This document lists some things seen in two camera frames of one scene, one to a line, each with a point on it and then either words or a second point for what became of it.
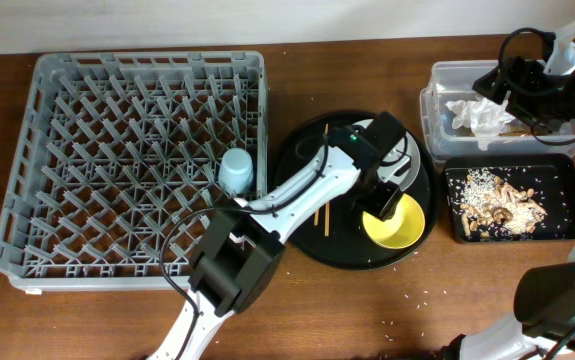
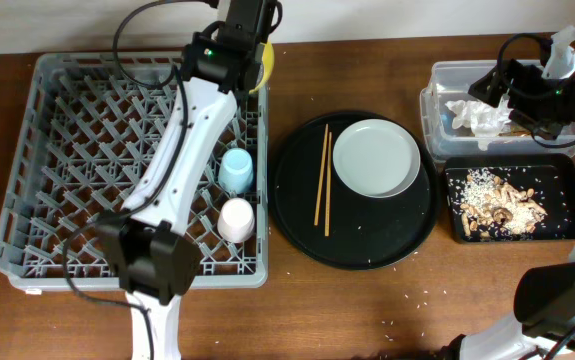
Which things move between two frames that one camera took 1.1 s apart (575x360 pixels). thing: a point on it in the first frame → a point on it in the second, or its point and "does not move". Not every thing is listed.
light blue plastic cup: (235, 170) does not move
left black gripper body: (363, 185) → (255, 61)
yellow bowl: (401, 230) → (267, 63)
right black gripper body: (546, 100) does not move
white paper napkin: (484, 117) does not move
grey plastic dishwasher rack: (119, 166) does not move
